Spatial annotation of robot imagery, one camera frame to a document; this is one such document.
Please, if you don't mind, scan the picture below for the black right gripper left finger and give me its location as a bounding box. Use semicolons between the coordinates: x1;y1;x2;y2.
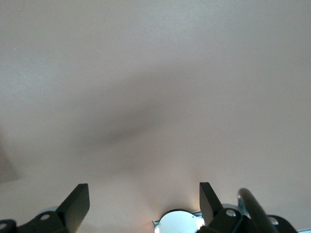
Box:
0;183;90;233

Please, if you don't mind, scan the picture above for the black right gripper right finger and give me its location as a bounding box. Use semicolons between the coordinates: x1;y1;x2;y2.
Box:
194;182;296;233

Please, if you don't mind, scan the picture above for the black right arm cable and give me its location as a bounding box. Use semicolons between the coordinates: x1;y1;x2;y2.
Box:
237;187;279;233

